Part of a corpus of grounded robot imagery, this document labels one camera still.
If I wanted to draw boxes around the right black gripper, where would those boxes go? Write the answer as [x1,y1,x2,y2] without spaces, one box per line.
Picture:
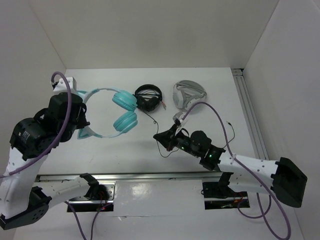
[153,123,201,158]

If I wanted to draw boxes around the teal cat ear headphones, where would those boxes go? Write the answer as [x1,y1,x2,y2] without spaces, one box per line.
[76,87,138,140]

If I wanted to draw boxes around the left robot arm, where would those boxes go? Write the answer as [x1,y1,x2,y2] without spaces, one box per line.
[0,92,108,230]

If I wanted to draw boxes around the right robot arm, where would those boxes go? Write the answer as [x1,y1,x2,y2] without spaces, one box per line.
[153,124,308,208]

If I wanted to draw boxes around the black headphones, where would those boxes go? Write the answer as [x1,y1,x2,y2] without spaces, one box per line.
[133,84,167,112]

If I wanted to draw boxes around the white grey headphones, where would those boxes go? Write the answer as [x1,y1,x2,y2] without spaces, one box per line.
[172,80,207,111]

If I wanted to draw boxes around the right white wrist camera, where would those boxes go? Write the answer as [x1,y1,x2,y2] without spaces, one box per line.
[172,111,187,135]

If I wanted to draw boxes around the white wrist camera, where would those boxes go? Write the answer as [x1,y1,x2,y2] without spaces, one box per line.
[51,76,76,95]
[172,111,187,135]

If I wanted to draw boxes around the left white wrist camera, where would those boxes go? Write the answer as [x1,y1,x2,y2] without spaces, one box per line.
[51,76,76,95]

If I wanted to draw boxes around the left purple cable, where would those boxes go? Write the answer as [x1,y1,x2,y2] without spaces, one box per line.
[0,71,112,240]

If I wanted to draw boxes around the purple cable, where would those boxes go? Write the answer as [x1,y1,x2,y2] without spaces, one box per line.
[0,71,112,240]
[181,101,292,240]

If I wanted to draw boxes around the front aluminium rail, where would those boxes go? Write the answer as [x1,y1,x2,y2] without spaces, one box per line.
[36,171,222,182]

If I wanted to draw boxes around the aluminium rail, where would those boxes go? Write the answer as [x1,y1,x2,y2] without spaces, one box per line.
[36,171,222,182]
[231,68,269,160]

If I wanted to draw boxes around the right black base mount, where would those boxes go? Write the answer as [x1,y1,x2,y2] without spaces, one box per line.
[200,182,250,210]

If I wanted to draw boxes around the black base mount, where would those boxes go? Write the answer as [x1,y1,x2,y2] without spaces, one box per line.
[68,181,116,213]
[200,182,250,210]

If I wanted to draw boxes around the right side aluminium rail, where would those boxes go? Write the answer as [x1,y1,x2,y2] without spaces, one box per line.
[231,68,269,160]

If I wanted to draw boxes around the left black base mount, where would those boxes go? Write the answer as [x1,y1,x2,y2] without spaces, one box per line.
[68,181,116,213]

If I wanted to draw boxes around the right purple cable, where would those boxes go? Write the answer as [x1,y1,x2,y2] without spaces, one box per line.
[181,101,292,240]

